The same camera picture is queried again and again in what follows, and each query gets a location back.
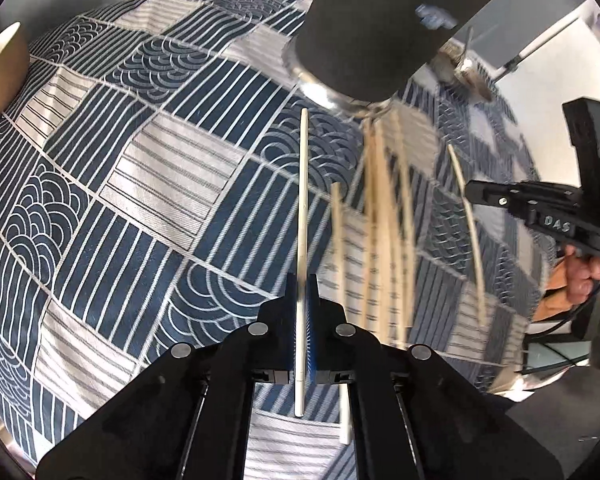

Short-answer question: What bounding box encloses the person's right hand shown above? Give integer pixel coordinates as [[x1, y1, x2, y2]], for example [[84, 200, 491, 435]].
[[565, 245, 600, 304]]

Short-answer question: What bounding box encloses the black light stand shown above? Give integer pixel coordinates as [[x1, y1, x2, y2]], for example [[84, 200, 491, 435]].
[[493, 10, 597, 81]]

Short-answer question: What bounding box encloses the metal spoon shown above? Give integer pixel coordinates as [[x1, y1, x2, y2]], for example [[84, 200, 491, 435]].
[[455, 26, 475, 77]]

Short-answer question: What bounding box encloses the blue white patterned tablecloth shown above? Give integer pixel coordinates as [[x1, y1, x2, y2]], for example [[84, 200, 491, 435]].
[[0, 0, 555, 463]]

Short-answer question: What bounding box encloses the black steel utensil cup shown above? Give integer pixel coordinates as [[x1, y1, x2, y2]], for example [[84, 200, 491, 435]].
[[283, 0, 491, 118]]

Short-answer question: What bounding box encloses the beige ceramic mug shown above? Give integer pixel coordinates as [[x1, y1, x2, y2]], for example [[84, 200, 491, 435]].
[[0, 22, 30, 114]]

